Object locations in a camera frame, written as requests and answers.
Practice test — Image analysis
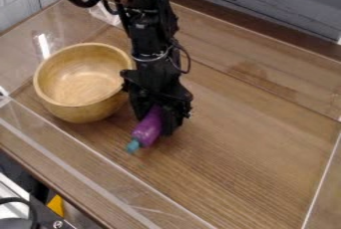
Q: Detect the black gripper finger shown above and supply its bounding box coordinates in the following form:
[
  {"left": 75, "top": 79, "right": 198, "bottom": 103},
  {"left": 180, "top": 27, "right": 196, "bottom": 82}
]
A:
[
  {"left": 130, "top": 93, "right": 154, "bottom": 120},
  {"left": 162, "top": 107, "right": 182, "bottom": 136}
]

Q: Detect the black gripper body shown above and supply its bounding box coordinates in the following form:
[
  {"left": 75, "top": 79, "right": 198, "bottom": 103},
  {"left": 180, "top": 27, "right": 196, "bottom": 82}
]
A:
[{"left": 121, "top": 58, "right": 193, "bottom": 121}]

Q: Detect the purple toy eggplant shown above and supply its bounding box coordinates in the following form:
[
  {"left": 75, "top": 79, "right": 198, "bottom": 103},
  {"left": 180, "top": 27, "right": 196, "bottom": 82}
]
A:
[{"left": 127, "top": 106, "right": 164, "bottom": 153}]

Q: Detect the brown wooden bowl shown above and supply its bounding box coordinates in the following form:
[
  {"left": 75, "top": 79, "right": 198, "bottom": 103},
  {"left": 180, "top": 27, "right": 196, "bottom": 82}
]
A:
[{"left": 34, "top": 43, "right": 134, "bottom": 123}]

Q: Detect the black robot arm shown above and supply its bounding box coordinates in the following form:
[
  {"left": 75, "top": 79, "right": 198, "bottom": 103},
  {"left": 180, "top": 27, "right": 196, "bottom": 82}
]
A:
[{"left": 69, "top": 0, "right": 193, "bottom": 135}]

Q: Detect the yellow black device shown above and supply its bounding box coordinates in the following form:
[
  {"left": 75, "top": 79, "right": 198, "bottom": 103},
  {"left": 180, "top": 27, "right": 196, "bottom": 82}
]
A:
[{"left": 30, "top": 195, "right": 97, "bottom": 229}]

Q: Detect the clear acrylic corner bracket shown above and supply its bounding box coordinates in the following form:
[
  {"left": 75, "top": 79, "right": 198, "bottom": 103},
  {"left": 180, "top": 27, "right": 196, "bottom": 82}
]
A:
[{"left": 89, "top": 3, "right": 122, "bottom": 27}]

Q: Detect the clear acrylic tray wall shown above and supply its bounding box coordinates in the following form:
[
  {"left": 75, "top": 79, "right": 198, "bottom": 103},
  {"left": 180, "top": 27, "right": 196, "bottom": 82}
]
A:
[{"left": 0, "top": 94, "right": 216, "bottom": 229}]

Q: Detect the black cable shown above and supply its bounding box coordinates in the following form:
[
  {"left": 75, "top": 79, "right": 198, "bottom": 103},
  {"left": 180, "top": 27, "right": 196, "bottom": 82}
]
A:
[{"left": 0, "top": 196, "right": 42, "bottom": 229}]

